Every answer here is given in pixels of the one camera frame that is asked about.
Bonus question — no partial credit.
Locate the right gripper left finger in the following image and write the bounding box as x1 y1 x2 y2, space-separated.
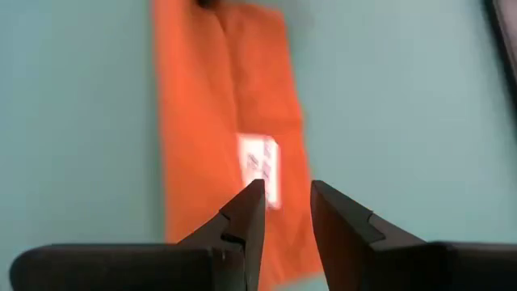
176 179 267 291

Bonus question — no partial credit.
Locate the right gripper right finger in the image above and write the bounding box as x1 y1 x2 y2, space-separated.
309 179 428 291

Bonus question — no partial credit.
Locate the white paper label tag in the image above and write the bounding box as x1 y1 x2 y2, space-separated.
235 132 283 210

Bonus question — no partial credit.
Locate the orange towel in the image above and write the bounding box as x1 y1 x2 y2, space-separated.
149 0 325 291

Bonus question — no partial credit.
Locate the green table mat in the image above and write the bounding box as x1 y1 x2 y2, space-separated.
0 0 517 291

